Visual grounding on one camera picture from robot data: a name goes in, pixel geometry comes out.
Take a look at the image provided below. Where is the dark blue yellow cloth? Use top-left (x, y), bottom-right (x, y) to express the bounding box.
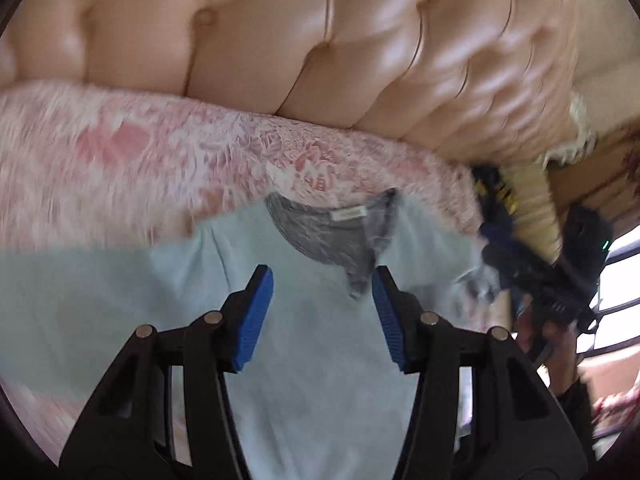
top-left (471, 162), bottom-right (521, 242)

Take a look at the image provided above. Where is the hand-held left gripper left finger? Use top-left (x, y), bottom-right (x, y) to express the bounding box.
top-left (59, 264), bottom-right (275, 480)

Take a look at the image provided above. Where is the person's right forearm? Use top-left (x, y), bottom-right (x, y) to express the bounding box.
top-left (547, 350), bottom-right (601, 466)

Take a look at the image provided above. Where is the cream fringed throw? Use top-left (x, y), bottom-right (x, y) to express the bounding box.
top-left (500, 92), bottom-right (598, 266)

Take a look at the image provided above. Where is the tufted beige headboard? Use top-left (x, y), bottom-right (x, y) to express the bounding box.
top-left (0, 0), bottom-right (583, 171)

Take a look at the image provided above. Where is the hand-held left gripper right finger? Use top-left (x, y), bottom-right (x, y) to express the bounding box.
top-left (371, 265), bottom-right (588, 480)

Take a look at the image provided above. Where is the barred window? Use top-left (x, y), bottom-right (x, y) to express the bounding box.
top-left (575, 230), bottom-right (640, 361)

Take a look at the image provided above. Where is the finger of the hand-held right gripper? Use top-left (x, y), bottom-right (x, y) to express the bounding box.
top-left (481, 241), bottom-right (557, 302)

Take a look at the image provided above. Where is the person's right hand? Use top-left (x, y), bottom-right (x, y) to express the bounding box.
top-left (517, 310), bottom-right (577, 367)

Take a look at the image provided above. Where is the pink floral sofa cover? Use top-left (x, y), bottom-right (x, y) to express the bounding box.
top-left (0, 80), bottom-right (486, 471)

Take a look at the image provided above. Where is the light blue t-shirt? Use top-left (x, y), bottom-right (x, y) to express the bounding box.
top-left (0, 187), bottom-right (501, 480)

